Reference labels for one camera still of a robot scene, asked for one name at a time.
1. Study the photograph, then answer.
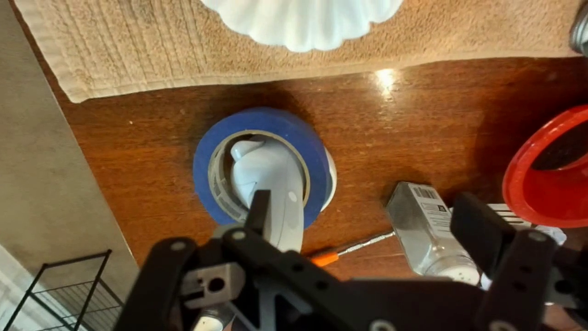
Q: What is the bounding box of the orange handled screwdriver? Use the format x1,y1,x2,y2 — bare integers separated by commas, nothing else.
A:
310,232,396,267

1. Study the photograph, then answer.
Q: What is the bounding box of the clear pill bottle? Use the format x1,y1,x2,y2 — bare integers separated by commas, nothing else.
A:
385,181,569,289

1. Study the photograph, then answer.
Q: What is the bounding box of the black wire rack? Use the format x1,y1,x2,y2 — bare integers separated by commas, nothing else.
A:
0,251,124,331

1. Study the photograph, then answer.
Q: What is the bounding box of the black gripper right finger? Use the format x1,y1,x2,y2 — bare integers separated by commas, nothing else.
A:
451,194,588,331

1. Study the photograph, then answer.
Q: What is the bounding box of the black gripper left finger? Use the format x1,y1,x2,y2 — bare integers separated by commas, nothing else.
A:
113,190,346,331

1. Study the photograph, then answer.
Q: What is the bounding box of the white scalloped bowl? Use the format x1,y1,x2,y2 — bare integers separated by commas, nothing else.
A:
201,0,405,54

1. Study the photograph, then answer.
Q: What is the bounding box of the blue tape roll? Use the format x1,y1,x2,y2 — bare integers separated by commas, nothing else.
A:
194,107,337,227

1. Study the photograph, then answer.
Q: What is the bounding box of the beige towel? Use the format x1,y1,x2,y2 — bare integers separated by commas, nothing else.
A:
14,0,585,104

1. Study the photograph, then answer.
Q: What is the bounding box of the red bowl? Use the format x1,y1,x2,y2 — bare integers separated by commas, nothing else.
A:
503,106,588,229

